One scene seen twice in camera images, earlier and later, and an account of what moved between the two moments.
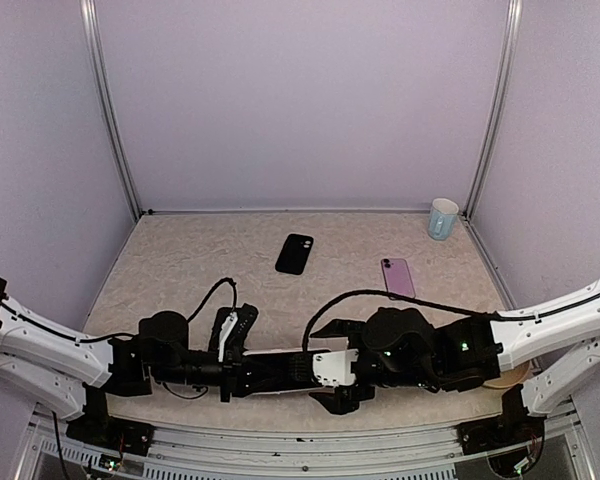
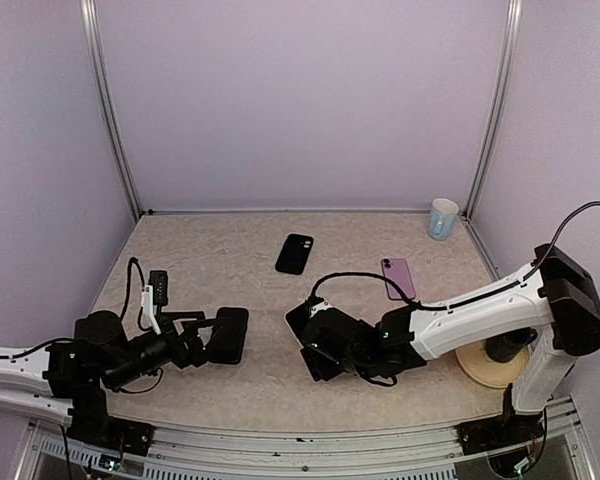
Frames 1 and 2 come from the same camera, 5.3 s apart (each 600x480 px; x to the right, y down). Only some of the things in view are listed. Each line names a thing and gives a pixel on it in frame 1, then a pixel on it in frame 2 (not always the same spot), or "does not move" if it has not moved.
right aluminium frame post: x=494 y=127 does not move
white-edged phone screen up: x=279 y=370 → x=298 y=318
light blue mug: x=443 y=212 does not move
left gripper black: x=236 y=379 → x=194 y=353
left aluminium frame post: x=89 y=22 does not move
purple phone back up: x=397 y=277 does not move
